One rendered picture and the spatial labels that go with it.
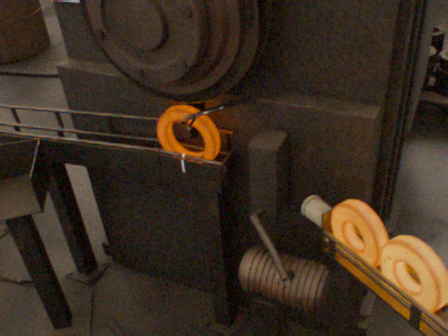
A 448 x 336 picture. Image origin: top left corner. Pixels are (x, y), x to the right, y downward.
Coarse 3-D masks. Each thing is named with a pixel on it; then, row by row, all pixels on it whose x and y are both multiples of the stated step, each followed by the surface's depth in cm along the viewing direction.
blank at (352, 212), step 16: (336, 208) 110; (352, 208) 104; (368, 208) 103; (336, 224) 112; (352, 224) 111; (368, 224) 101; (352, 240) 111; (368, 240) 103; (384, 240) 101; (368, 256) 105
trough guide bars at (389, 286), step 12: (324, 240) 115; (336, 240) 111; (348, 252) 108; (360, 264) 106; (372, 276) 103; (384, 276) 100; (384, 288) 100; (396, 288) 97; (408, 300) 95; (420, 312) 93; (432, 324) 91; (444, 324) 88
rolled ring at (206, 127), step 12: (180, 108) 130; (192, 108) 130; (168, 120) 133; (204, 120) 129; (168, 132) 137; (204, 132) 130; (216, 132) 131; (168, 144) 139; (216, 144) 131; (204, 156) 135
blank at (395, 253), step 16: (400, 240) 95; (416, 240) 93; (384, 256) 100; (400, 256) 95; (416, 256) 91; (432, 256) 90; (384, 272) 102; (400, 272) 99; (416, 272) 93; (432, 272) 89; (416, 288) 97; (432, 288) 90; (432, 304) 92
